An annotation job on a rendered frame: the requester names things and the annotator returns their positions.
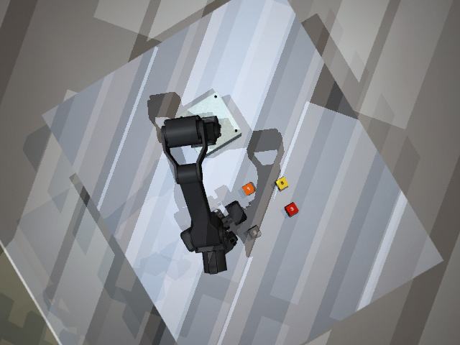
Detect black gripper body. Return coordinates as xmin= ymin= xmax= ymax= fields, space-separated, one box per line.
xmin=180 ymin=201 xmax=247 ymax=252

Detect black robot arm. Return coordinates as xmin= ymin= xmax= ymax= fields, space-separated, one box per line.
xmin=161 ymin=115 xmax=238 ymax=275

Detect red block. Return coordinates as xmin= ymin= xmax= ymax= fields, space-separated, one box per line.
xmin=285 ymin=202 xmax=299 ymax=216

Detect yellow block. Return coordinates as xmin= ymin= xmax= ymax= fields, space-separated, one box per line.
xmin=275 ymin=177 xmax=289 ymax=190

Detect orange block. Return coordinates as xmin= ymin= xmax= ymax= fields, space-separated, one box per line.
xmin=242 ymin=183 xmax=255 ymax=195

